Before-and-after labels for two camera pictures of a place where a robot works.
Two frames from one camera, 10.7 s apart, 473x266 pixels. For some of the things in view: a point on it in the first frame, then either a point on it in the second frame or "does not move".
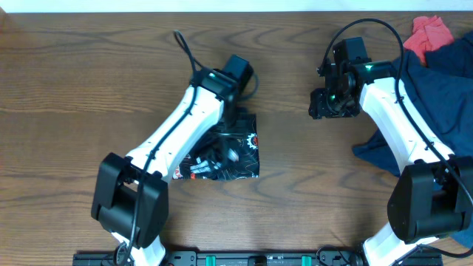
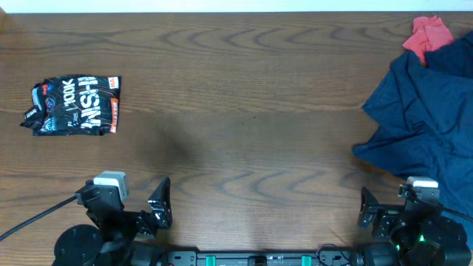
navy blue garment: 443,87 does not move
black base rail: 250,258 does not move
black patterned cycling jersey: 222,155 -> 73,105
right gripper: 320,108 -> 390,216
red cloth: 428,33 does not move
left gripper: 236,134 -> 145,226
